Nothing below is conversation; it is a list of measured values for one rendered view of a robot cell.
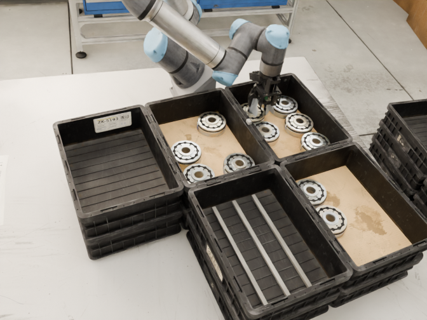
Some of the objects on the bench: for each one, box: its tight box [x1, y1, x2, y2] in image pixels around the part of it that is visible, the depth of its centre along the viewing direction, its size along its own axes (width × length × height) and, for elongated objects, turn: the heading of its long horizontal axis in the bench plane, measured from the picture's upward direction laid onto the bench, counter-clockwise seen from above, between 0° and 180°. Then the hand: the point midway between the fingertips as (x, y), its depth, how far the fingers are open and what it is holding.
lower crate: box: [186, 213, 340, 320], centre depth 126 cm, size 40×30×12 cm
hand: (258, 112), depth 159 cm, fingers open, 4 cm apart
